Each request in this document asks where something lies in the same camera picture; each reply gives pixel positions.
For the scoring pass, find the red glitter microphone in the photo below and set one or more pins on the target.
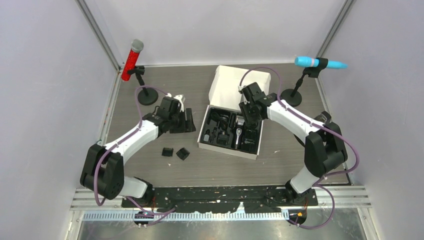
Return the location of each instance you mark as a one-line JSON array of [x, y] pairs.
[[136, 47]]

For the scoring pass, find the black comb guard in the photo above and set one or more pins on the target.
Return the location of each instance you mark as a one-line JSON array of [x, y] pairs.
[[167, 152], [182, 153], [222, 139]]

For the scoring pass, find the black clear-window charger stand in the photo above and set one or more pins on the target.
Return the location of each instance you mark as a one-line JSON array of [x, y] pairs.
[[323, 117]]

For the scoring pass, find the black silver hair clipper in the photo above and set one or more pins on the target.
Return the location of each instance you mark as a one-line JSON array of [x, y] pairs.
[[239, 128]]

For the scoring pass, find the white hair clipper box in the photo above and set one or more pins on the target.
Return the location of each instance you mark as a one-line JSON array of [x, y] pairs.
[[223, 109]]

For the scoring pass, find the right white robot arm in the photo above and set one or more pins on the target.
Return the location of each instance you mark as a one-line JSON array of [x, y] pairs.
[[324, 150]]

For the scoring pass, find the black microphone stand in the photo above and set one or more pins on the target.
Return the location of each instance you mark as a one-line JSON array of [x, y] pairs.
[[146, 96], [292, 95]]

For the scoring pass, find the right black microphone stand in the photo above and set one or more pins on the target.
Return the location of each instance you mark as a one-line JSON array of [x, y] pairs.
[[292, 95]]

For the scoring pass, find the left black microphone stand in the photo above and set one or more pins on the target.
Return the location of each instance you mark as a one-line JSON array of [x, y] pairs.
[[146, 96]]

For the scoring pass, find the blue microphone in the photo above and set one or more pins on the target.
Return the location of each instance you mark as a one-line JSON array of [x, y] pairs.
[[309, 62]]

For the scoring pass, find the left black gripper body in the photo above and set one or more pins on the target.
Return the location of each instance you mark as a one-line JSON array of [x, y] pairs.
[[178, 124]]

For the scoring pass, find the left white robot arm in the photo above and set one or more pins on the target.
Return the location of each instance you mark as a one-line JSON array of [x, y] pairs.
[[103, 170]]

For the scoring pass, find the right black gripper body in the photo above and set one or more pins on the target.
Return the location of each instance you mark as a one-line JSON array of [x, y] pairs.
[[250, 117]]

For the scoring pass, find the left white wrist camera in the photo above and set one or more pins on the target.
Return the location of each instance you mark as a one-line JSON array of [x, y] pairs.
[[180, 98]]

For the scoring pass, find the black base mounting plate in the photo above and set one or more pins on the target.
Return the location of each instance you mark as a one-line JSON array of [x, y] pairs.
[[221, 199]]

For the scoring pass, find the black comb guard in tray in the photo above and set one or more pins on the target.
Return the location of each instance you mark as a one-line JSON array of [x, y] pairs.
[[222, 139]]

